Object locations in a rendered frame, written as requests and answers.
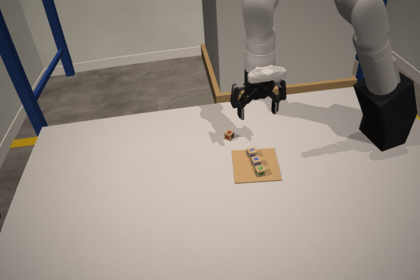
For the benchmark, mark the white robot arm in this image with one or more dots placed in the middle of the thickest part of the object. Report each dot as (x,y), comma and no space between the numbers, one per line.
(371,26)

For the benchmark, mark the tan square mat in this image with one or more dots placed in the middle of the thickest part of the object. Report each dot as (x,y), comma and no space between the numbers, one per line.
(244,171)

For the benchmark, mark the tan wooden block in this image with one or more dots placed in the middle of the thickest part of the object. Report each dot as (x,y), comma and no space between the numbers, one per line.
(251,152)
(259,170)
(256,160)
(229,135)

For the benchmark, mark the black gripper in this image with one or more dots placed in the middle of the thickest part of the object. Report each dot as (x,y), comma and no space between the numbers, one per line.
(257,91)

